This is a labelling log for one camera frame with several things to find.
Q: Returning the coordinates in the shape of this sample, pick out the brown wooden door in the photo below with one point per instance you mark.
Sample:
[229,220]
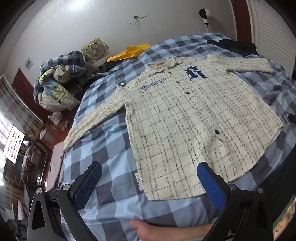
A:
[24,90]

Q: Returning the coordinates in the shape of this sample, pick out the person's bare leg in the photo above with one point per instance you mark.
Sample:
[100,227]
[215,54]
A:
[166,233]

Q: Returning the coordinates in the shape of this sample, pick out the black clothes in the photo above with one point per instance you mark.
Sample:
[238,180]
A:
[238,46]

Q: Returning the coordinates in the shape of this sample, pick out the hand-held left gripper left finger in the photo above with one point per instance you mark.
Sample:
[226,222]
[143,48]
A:
[89,183]

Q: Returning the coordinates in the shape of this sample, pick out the cream box fan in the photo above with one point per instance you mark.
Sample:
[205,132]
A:
[94,51]

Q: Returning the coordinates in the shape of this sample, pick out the dark wooden chair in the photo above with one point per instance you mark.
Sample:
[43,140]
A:
[34,162]

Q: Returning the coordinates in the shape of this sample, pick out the white picture board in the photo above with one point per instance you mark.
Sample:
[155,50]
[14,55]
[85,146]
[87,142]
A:
[13,144]

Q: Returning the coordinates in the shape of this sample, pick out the wall socket fixture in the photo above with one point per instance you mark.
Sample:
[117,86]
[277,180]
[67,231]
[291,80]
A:
[138,19]

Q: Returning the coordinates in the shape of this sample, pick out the white louvered panel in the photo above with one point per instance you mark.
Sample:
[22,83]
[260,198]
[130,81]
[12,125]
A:
[272,30]

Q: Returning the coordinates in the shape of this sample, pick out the cream plaid shirt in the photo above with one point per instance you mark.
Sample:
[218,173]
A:
[180,129]

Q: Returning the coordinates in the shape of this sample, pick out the white security camera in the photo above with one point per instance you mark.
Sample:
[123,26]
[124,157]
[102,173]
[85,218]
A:
[204,14]

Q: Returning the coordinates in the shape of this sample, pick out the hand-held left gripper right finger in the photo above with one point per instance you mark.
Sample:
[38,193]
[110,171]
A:
[211,187]

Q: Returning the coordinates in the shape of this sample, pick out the pile of bedding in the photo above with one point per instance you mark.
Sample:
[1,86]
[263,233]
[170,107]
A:
[57,81]

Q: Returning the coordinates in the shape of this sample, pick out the white wall switch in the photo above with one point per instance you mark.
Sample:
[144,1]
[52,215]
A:
[29,62]

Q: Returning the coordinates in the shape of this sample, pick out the white plastic bag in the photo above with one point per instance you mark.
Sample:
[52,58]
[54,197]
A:
[55,117]

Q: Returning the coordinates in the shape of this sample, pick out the blue checkered bed blanket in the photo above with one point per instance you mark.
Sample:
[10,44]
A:
[108,148]

